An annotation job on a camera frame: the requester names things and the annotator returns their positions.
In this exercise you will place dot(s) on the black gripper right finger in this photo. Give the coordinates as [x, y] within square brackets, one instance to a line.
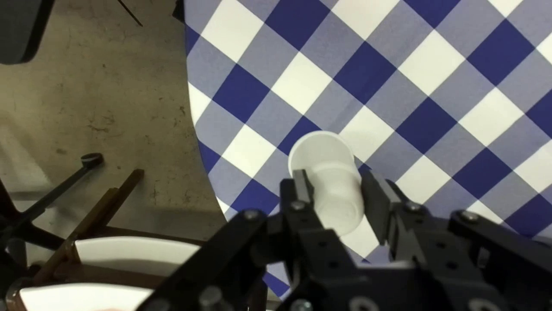
[380, 198]

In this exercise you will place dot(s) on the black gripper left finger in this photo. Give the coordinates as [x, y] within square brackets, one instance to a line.
[297, 193]

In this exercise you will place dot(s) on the small white plastic bottle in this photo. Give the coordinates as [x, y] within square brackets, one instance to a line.
[333, 177]

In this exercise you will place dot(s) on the white round side table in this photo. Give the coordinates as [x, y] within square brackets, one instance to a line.
[100, 274]

